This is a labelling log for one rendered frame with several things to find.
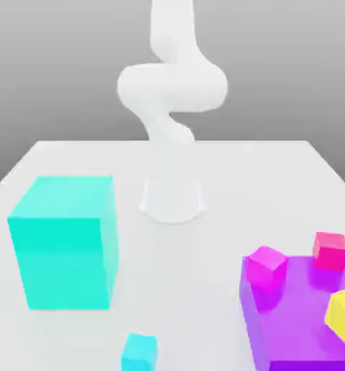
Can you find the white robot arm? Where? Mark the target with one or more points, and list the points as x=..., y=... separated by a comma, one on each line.
x=172, y=87

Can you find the small magenta cube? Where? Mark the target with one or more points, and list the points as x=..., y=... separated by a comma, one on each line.
x=265, y=266

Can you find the small pink cube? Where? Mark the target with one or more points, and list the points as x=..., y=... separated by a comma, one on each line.
x=330, y=252

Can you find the small cyan cube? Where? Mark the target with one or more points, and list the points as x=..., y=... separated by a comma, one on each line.
x=139, y=353

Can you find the large turquoise box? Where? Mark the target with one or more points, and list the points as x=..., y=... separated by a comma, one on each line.
x=62, y=255

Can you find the large purple box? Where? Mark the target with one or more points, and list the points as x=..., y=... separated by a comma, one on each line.
x=300, y=318

